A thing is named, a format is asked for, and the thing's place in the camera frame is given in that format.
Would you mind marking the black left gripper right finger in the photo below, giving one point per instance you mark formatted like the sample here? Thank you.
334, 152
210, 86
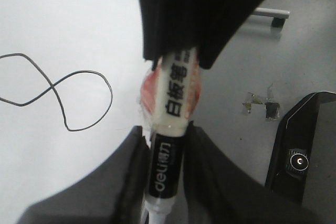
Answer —
218, 191

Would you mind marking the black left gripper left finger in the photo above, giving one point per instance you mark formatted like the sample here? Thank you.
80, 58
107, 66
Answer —
112, 193

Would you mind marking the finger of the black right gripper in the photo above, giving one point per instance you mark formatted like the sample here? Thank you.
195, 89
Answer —
225, 21
168, 26

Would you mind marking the white black whiteboard marker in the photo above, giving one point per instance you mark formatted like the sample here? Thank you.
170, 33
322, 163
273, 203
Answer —
168, 132

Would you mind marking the black device with round lens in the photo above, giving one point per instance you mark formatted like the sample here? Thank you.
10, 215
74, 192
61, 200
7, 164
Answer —
291, 153

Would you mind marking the red tape wad on marker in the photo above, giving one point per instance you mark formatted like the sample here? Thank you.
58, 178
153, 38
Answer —
149, 88

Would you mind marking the torn tape scraps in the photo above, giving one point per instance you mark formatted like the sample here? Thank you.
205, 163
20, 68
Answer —
272, 107

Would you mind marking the white whiteboard with aluminium frame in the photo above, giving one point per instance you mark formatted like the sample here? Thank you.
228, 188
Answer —
75, 68

